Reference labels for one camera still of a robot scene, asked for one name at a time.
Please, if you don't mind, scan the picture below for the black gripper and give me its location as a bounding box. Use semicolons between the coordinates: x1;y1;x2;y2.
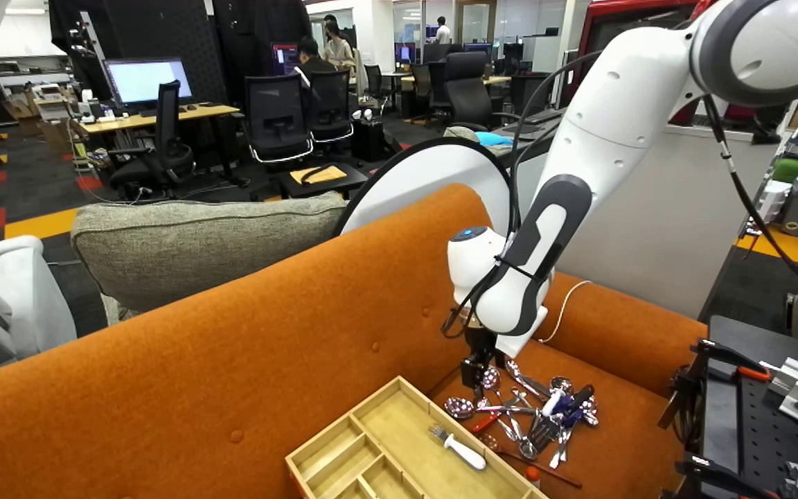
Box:
458;324;504;397

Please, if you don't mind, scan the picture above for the wooden compartment tray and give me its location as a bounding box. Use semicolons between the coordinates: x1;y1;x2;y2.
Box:
282;374;551;499

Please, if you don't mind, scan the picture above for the orange fabric couch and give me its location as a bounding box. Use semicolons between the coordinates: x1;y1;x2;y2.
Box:
0;180;713;499

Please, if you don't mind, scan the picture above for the plain metal spoon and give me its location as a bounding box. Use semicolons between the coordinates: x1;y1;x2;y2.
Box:
546;428;580;471

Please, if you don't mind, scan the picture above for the thin red stick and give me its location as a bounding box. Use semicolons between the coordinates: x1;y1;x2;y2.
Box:
500;450;587;494

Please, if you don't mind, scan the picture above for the white round table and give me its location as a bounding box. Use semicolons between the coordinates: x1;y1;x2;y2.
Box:
335;137;519;238

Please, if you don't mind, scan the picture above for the white cabinet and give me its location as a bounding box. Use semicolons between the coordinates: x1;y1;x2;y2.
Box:
514;120;783;321

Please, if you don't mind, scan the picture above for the orange black clamp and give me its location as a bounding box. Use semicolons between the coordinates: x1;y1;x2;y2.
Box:
691;335;776;387

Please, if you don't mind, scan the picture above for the dark robot table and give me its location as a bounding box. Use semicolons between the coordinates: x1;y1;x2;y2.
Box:
659;313;798;499

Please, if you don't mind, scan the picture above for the black perforated breadboard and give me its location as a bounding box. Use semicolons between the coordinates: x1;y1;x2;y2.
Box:
694;356;798;499

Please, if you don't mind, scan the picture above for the black office chair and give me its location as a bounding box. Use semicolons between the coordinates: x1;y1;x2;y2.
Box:
105;77;201;202
241;69;318;170
303;64;357;146

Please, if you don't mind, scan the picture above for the grey cushion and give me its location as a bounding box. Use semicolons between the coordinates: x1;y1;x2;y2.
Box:
69;188;353;313

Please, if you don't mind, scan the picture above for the background person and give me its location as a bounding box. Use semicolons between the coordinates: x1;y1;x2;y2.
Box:
431;10;454;51

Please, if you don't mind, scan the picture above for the wooden office desk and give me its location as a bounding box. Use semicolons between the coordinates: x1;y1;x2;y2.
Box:
75;99;245;141

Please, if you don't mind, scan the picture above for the computer monitor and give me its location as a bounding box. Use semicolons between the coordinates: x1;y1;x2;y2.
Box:
104;55;197;112

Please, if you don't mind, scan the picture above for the light grey armchair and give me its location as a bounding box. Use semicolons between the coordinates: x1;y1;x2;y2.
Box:
0;232;80;383

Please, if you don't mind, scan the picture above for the red handled utensil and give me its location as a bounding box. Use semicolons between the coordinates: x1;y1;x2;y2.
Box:
467;410;507;437

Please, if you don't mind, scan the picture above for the white handled knife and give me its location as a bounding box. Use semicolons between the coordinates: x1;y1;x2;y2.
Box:
428;423;490;473

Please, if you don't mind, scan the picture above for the white handled utensil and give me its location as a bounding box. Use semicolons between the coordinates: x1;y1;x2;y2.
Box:
537;374;575;422

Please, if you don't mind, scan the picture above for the black handled utensil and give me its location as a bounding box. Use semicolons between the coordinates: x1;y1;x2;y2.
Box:
524;385;598;453

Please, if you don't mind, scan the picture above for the white cable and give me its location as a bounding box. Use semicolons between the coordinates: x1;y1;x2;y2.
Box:
540;278;596;347

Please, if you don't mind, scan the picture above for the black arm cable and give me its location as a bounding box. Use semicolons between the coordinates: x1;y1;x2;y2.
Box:
439;51;798;340

